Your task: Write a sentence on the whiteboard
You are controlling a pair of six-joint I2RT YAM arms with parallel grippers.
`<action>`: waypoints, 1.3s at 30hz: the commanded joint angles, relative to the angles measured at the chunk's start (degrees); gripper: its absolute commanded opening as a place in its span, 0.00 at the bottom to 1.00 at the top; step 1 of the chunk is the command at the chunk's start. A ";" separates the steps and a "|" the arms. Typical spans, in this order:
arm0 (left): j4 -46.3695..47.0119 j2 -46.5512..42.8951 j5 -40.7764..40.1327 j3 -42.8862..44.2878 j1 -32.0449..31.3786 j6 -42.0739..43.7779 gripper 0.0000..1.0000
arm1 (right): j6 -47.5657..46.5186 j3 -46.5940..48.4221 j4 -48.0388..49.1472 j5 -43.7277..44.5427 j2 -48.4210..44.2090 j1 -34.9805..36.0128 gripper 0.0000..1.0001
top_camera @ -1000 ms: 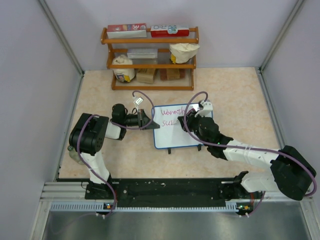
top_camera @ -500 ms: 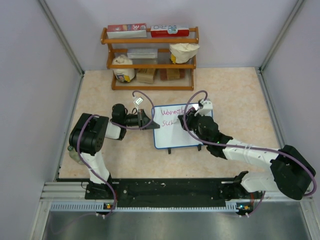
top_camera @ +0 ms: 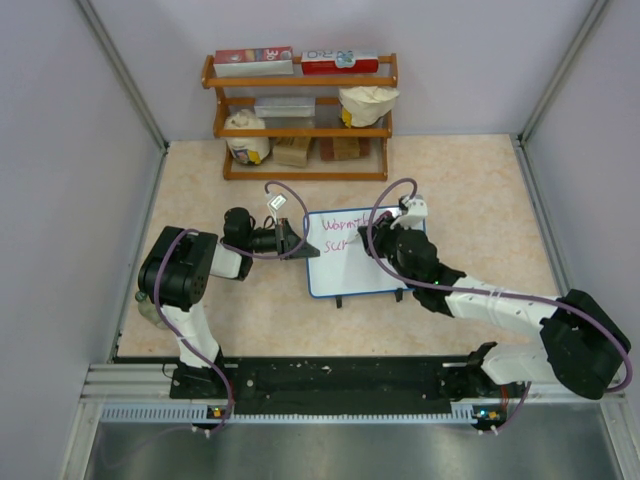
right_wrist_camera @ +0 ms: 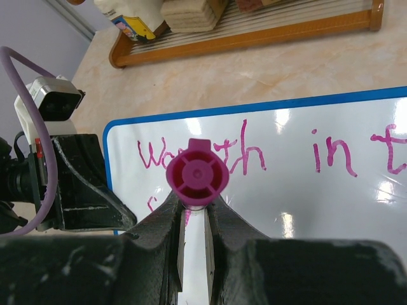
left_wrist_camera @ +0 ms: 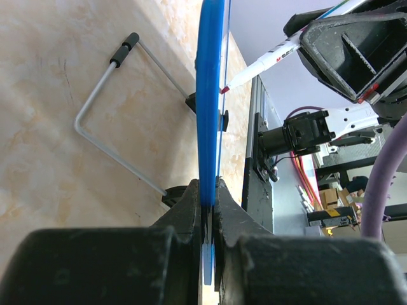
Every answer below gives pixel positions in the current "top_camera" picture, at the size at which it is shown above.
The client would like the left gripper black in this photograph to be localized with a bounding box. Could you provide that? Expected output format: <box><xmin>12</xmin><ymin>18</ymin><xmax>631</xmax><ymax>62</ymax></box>
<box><xmin>244</xmin><ymin>217</ymin><xmax>319</xmax><ymax>260</ymax></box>

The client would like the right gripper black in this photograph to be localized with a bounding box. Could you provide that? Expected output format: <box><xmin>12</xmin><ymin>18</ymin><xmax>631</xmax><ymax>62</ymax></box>
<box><xmin>361</xmin><ymin>215</ymin><xmax>418</xmax><ymax>289</ymax></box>

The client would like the blue framed whiteboard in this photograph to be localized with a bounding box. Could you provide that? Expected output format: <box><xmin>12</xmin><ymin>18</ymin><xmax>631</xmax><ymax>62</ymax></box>
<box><xmin>307</xmin><ymin>208</ymin><xmax>407</xmax><ymax>299</ymax></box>

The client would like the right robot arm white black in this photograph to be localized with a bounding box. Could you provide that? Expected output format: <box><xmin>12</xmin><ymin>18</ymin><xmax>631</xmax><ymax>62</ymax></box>
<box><xmin>358</xmin><ymin>214</ymin><xmax>631</xmax><ymax>400</ymax></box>

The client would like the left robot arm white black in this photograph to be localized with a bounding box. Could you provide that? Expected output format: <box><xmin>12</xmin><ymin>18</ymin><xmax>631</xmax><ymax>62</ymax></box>
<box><xmin>138</xmin><ymin>207</ymin><xmax>320</xmax><ymax>400</ymax></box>

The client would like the tan brown block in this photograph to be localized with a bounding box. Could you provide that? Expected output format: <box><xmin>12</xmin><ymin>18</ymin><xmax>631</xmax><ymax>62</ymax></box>
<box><xmin>272</xmin><ymin>137</ymin><xmax>312</xmax><ymax>168</ymax></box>

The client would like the reddish brown block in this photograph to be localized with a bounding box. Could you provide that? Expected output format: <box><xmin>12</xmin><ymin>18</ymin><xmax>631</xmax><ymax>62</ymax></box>
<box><xmin>319</xmin><ymin>137</ymin><xmax>371</xmax><ymax>161</ymax></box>

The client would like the white flour bag lower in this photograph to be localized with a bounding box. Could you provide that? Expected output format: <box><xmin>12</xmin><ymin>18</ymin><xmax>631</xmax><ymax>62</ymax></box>
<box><xmin>224</xmin><ymin>109</ymin><xmax>271</xmax><ymax>165</ymax></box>

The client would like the wooden three-tier shelf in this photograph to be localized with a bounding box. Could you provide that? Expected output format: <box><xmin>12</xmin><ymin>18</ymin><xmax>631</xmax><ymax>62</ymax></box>
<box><xmin>201</xmin><ymin>53</ymin><xmax>398</xmax><ymax>182</ymax></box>

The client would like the cream paper bag upper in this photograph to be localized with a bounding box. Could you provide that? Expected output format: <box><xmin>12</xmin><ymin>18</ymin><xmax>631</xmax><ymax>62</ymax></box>
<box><xmin>338</xmin><ymin>86</ymin><xmax>400</xmax><ymax>128</ymax></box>

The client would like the clear glass bottle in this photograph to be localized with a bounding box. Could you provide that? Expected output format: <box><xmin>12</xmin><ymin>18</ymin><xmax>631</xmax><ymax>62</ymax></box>
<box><xmin>134</xmin><ymin>291</ymin><xmax>167</xmax><ymax>330</ymax></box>

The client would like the red white box right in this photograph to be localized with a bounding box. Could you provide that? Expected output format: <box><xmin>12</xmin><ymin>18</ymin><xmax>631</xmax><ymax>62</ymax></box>
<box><xmin>300</xmin><ymin>49</ymin><xmax>380</xmax><ymax>75</ymax></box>

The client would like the red white box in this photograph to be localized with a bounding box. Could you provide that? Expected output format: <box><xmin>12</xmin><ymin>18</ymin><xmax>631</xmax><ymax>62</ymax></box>
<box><xmin>213</xmin><ymin>46</ymin><xmax>294</xmax><ymax>77</ymax></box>
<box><xmin>300</xmin><ymin>49</ymin><xmax>380</xmax><ymax>75</ymax></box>

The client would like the red white box left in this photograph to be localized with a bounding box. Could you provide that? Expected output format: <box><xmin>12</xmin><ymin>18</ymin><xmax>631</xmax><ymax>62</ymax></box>
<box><xmin>213</xmin><ymin>46</ymin><xmax>294</xmax><ymax>77</ymax></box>

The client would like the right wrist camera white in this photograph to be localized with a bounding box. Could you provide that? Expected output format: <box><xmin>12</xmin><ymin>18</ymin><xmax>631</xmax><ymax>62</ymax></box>
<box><xmin>391</xmin><ymin>194</ymin><xmax>428</xmax><ymax>229</ymax></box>

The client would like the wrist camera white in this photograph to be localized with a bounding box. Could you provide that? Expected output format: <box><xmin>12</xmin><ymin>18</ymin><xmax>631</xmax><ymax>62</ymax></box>
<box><xmin>391</xmin><ymin>194</ymin><xmax>428</xmax><ymax>229</ymax></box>
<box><xmin>267</xmin><ymin>194</ymin><xmax>287</xmax><ymax>217</ymax></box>

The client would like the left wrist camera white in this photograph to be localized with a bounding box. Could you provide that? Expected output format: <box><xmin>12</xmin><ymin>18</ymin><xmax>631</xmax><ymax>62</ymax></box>
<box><xmin>267</xmin><ymin>194</ymin><xmax>287</xmax><ymax>217</ymax></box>

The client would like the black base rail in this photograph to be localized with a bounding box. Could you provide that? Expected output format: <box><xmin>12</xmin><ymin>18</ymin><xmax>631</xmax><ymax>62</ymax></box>
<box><xmin>112</xmin><ymin>354</ymin><xmax>501</xmax><ymax>416</ymax></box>

